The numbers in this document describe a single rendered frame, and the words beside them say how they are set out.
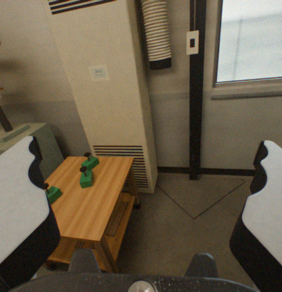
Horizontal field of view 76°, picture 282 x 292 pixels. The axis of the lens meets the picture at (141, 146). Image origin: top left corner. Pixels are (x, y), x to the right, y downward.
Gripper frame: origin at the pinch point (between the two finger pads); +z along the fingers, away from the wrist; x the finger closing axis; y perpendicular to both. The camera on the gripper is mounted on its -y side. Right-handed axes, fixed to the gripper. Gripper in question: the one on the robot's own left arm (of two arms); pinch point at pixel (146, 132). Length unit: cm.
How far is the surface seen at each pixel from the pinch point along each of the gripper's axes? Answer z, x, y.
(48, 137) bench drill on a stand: 139, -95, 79
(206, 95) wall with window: 133, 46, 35
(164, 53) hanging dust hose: 122, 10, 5
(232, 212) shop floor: 87, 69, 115
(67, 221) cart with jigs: 47, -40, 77
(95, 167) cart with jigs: 91, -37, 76
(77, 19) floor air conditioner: 118, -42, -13
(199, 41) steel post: 127, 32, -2
